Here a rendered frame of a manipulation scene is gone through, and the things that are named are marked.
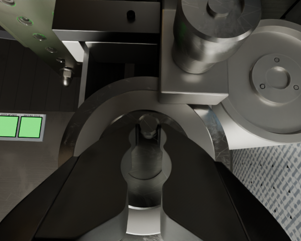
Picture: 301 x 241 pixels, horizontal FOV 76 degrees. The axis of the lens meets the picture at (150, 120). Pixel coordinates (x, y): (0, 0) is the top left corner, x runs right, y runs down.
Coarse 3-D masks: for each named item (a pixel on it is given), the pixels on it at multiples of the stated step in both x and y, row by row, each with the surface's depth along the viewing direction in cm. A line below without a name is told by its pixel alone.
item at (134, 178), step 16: (128, 112) 15; (144, 112) 15; (160, 112) 15; (112, 128) 15; (176, 128) 15; (144, 144) 15; (144, 160) 14; (160, 160) 15; (128, 176) 14; (144, 176) 15; (160, 176) 14; (128, 192) 14; (144, 192) 14; (160, 192) 14; (144, 208) 14
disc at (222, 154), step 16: (128, 80) 18; (144, 80) 18; (96, 96) 17; (112, 96) 17; (80, 112) 17; (208, 112) 17; (80, 128) 17; (208, 128) 17; (64, 144) 17; (224, 144) 17; (64, 160) 16; (224, 160) 16; (128, 240) 15; (144, 240) 15; (160, 240) 15
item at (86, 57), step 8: (88, 56) 19; (88, 64) 19; (96, 64) 21; (104, 64) 25; (112, 64) 30; (120, 64) 38; (88, 72) 19; (96, 72) 21; (104, 72) 25; (112, 72) 30; (120, 72) 38; (88, 80) 19; (96, 80) 22; (104, 80) 25; (112, 80) 30; (80, 88) 18; (88, 88) 19; (96, 88) 22; (80, 96) 18; (88, 96) 19; (80, 104) 18
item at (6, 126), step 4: (0, 116) 49; (0, 120) 49; (4, 120) 49; (8, 120) 49; (12, 120) 49; (16, 120) 49; (0, 124) 49; (4, 124) 49; (8, 124) 49; (12, 124) 49; (16, 124) 49; (0, 128) 49; (4, 128) 49; (8, 128) 49; (12, 128) 49; (0, 132) 49; (4, 132) 49; (8, 132) 49; (12, 132) 49
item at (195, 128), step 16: (128, 96) 16; (144, 96) 16; (96, 112) 16; (112, 112) 16; (176, 112) 16; (192, 112) 16; (96, 128) 16; (192, 128) 16; (80, 144) 16; (208, 144) 16; (160, 208) 15; (128, 224) 15; (144, 224) 15
